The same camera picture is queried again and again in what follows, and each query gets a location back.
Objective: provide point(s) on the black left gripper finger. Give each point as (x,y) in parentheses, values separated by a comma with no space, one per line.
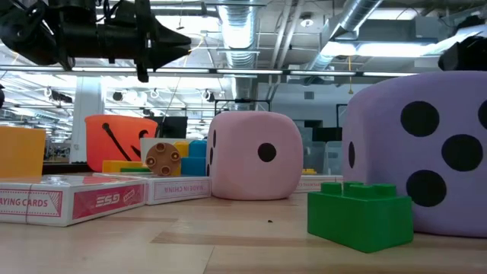
(167,47)

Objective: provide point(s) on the white ceiling smoke detector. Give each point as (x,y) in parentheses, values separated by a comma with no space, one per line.
(306,21)

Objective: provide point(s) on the long blue building block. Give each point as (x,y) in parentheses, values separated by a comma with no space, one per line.
(194,167)

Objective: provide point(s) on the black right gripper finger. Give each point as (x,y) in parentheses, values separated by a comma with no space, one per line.
(468,55)

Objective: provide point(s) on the tan round studded block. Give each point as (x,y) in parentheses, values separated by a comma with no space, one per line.
(163,159)

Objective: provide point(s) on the silver ventilation duct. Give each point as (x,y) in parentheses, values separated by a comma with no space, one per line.
(357,15)
(237,23)

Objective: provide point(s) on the white building column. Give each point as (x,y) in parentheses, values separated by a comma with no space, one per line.
(87,99)

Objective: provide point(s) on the purple foam die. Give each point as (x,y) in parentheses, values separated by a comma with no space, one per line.
(380,152)

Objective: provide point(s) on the orange plastic bucket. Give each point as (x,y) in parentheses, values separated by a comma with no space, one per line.
(95,144)

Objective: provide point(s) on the black background monitor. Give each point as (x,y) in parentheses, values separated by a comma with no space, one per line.
(171,127)

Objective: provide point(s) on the green building block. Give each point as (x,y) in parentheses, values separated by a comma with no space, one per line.
(357,224)

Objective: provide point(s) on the long ceiling light bar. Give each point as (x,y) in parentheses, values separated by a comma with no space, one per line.
(247,71)

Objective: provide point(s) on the pink foam die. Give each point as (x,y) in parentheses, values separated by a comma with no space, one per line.
(247,171)

